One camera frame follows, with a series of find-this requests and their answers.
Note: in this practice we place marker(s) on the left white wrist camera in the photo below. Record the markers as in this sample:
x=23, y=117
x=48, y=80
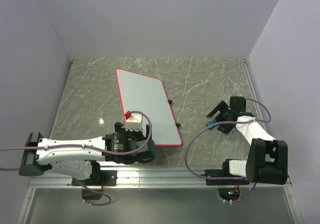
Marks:
x=133, y=121

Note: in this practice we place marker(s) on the aluminium front rail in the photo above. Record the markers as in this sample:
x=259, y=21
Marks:
x=130, y=177

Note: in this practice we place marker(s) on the blue whiteboard eraser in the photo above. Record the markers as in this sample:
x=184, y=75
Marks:
x=211, y=122

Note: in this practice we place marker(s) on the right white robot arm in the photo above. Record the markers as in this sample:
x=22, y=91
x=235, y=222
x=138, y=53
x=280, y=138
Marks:
x=267, y=160

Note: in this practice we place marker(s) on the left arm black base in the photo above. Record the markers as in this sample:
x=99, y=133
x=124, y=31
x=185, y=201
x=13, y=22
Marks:
x=105, y=178

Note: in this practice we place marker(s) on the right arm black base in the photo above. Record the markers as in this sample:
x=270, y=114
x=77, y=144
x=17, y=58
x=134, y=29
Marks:
x=228, y=185

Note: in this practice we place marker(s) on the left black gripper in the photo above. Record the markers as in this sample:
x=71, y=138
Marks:
x=120, y=128

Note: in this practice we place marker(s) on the aluminium right side rail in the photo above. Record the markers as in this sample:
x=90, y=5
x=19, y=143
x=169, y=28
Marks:
x=253, y=107

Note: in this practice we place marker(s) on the pink framed whiteboard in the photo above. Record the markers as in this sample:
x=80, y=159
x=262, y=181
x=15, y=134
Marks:
x=139, y=92

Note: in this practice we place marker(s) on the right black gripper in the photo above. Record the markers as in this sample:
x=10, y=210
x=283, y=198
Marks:
x=223, y=107

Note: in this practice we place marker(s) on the aluminium rail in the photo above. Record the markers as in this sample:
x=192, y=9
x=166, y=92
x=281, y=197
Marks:
x=130, y=177
x=253, y=107

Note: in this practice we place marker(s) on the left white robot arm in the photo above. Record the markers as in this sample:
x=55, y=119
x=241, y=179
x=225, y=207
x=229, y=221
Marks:
x=81, y=159

